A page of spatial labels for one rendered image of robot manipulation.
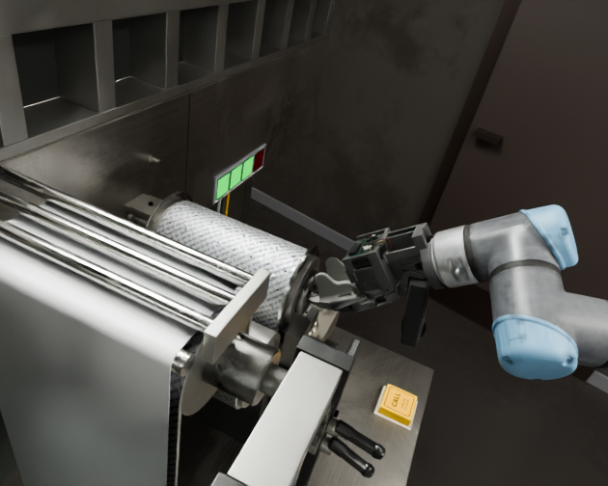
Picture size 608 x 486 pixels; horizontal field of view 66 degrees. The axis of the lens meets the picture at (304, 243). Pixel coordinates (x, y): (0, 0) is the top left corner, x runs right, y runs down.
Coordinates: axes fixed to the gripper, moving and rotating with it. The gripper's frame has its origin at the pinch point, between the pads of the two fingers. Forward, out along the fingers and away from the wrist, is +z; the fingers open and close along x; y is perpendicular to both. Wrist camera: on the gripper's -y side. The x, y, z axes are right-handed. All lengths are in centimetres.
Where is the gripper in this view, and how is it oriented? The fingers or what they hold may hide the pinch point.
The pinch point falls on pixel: (319, 299)
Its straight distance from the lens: 73.4
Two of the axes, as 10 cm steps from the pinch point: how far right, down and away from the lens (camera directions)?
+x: -3.9, 4.8, -7.9
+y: -4.4, -8.5, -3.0
